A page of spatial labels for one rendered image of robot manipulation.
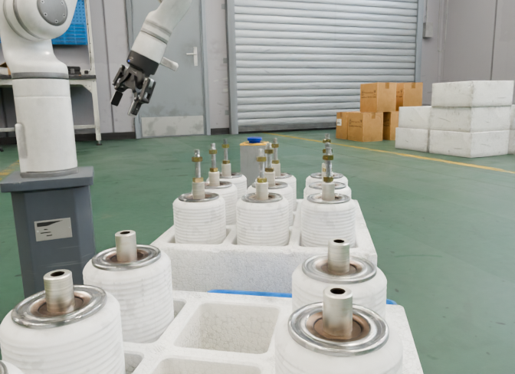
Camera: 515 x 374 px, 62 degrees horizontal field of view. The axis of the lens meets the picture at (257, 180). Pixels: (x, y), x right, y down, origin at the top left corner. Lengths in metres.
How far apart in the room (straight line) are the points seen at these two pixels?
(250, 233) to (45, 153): 0.38
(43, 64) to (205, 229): 0.40
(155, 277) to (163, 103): 5.40
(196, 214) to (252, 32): 5.49
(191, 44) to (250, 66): 0.85
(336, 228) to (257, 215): 0.14
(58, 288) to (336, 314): 0.23
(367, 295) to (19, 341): 0.29
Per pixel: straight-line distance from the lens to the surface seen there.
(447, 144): 3.53
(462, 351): 0.85
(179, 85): 5.89
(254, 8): 6.24
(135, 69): 1.14
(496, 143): 3.60
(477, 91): 3.41
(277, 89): 6.24
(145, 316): 0.49
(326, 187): 0.75
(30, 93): 0.84
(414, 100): 4.93
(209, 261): 0.74
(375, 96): 4.63
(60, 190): 0.83
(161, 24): 1.11
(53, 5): 0.84
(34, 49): 0.89
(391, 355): 0.33
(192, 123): 5.91
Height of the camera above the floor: 0.42
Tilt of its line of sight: 10 degrees down
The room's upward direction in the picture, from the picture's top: 1 degrees counter-clockwise
